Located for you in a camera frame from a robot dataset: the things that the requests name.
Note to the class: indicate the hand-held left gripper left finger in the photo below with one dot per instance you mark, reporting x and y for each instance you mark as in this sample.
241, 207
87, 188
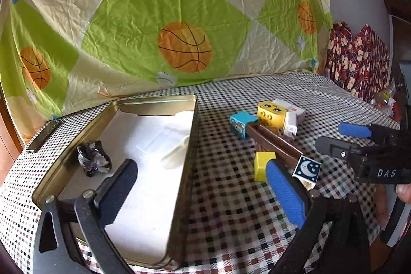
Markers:
122, 187

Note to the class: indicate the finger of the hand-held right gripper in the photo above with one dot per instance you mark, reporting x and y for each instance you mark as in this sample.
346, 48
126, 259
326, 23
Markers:
330, 147
353, 130

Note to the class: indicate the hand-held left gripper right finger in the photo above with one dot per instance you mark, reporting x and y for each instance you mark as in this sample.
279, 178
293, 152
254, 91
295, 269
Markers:
285, 193

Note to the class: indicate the white moon print block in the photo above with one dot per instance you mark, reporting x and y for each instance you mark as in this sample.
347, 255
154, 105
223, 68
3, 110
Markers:
305, 168

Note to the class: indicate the plain yellow toy block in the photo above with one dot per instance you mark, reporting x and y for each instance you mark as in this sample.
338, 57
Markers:
261, 165

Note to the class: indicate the white charger plug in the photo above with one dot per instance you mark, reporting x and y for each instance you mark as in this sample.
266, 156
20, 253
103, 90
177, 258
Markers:
290, 128

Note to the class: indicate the long brown box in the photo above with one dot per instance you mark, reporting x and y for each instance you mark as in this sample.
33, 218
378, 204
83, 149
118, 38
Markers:
273, 140

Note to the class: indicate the yellow face toy block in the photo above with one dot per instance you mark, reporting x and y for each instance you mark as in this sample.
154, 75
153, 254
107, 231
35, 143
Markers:
273, 115

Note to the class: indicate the gold metal tin box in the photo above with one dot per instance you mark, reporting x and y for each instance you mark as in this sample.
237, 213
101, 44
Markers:
189, 171

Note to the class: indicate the blue toy block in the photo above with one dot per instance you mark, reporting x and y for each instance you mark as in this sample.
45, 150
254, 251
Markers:
240, 123

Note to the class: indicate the person's right hand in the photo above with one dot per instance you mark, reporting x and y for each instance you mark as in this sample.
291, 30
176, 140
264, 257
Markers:
404, 192

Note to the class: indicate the white paper liner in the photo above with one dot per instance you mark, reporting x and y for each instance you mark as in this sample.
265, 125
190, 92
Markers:
144, 197

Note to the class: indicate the black and white figurine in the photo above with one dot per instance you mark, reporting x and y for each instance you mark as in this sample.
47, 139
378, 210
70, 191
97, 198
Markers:
93, 158

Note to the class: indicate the plastic bag with yellow toy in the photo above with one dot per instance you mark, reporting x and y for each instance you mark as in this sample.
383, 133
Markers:
385, 97

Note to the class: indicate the small white carton box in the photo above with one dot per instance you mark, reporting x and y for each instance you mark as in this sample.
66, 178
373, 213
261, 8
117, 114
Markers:
293, 112

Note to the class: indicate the checkered tablecloth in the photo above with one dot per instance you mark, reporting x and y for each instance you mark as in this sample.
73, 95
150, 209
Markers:
224, 213

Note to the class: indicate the red plaid bear-print cloth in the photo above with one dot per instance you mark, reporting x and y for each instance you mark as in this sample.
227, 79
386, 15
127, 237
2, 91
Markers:
359, 62

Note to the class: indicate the basketball print bedsheet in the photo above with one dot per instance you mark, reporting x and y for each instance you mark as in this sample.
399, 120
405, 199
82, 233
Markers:
128, 20

